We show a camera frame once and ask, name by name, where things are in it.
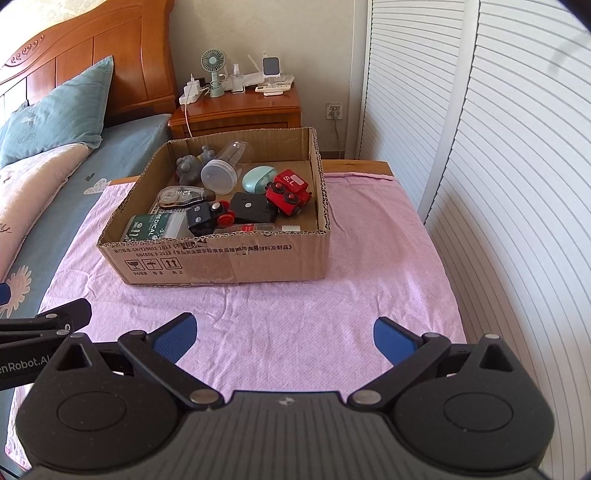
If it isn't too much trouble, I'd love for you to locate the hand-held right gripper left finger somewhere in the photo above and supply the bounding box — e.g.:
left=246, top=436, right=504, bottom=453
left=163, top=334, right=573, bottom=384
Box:
left=55, top=312, right=222, bottom=409

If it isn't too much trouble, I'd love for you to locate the wooden headboard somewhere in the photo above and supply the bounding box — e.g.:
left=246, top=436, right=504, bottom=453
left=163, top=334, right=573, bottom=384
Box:
left=0, top=0, right=176, bottom=127

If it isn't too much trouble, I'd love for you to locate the brown cardboard box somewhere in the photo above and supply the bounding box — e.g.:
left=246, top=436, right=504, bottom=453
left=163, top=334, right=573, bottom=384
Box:
left=97, top=127, right=333, bottom=287

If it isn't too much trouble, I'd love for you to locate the wooden nightstand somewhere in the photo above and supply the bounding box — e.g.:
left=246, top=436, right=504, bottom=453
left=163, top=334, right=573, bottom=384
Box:
left=167, top=83, right=303, bottom=139

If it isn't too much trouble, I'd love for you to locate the clear plastic refill case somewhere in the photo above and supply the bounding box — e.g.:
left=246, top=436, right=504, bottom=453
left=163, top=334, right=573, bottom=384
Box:
left=215, top=222, right=279, bottom=233

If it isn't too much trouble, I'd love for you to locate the grey toy elephant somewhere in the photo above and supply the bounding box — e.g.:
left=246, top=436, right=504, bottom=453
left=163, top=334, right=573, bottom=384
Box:
left=175, top=144, right=215, bottom=185

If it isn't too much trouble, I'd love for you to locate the pink cloth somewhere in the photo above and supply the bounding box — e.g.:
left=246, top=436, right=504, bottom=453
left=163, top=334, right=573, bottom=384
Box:
left=4, top=173, right=467, bottom=457

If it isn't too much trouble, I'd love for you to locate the black device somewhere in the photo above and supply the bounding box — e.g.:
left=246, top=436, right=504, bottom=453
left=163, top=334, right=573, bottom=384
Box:
left=229, top=191, right=278, bottom=228

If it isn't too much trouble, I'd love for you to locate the black toy train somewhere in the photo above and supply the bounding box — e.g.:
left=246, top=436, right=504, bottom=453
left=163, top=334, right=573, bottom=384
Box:
left=185, top=200, right=236, bottom=234

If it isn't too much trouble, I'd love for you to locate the small screen on stand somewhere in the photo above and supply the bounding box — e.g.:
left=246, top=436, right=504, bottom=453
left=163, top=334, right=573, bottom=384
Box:
left=262, top=52, right=280, bottom=86

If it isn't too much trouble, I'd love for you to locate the pink quilt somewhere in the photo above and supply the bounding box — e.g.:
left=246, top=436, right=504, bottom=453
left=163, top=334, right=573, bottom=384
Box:
left=0, top=143, right=90, bottom=282

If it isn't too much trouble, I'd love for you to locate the blue bed sheet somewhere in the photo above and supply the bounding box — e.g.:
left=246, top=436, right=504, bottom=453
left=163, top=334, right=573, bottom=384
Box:
left=0, top=113, right=171, bottom=324

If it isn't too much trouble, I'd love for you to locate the white remote control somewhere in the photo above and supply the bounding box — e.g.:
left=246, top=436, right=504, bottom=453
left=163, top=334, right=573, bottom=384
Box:
left=255, top=76, right=295, bottom=95

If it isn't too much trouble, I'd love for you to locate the red toy car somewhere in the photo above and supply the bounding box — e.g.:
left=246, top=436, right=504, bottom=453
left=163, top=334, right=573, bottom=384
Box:
left=264, top=168, right=314, bottom=217

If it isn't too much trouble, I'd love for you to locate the white green-label wipes canister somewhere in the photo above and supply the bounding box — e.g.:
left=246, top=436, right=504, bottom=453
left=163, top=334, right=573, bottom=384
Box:
left=121, top=211, right=190, bottom=243

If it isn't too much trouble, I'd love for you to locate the white louvered closet door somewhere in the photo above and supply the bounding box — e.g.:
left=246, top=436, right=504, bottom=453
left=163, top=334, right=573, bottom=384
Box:
left=418, top=0, right=591, bottom=480
left=355, top=0, right=481, bottom=222

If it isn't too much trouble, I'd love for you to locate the blue pillow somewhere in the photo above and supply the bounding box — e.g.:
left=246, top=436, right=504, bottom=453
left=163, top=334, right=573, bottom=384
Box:
left=0, top=55, right=115, bottom=169

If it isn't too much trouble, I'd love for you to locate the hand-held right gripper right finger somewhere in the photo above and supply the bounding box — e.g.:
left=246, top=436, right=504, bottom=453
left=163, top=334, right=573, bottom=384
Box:
left=348, top=316, right=522, bottom=409

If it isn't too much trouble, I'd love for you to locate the clear plastic jar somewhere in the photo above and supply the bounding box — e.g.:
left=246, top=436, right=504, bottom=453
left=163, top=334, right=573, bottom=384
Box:
left=201, top=141, right=254, bottom=195

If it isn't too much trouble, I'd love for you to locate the teal earbud case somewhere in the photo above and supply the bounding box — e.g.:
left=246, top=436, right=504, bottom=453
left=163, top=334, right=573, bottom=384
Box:
left=241, top=165, right=279, bottom=195

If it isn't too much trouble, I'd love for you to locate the small green desk fan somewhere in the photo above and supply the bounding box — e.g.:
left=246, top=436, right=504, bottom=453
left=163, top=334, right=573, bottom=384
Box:
left=201, top=49, right=228, bottom=99

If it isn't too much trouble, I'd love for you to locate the white power strip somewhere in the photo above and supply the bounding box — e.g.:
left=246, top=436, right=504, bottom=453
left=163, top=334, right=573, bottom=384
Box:
left=178, top=76, right=208, bottom=106

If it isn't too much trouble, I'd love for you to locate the white router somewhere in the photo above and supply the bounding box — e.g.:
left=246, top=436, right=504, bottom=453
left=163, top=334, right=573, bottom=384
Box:
left=217, top=53, right=264, bottom=90

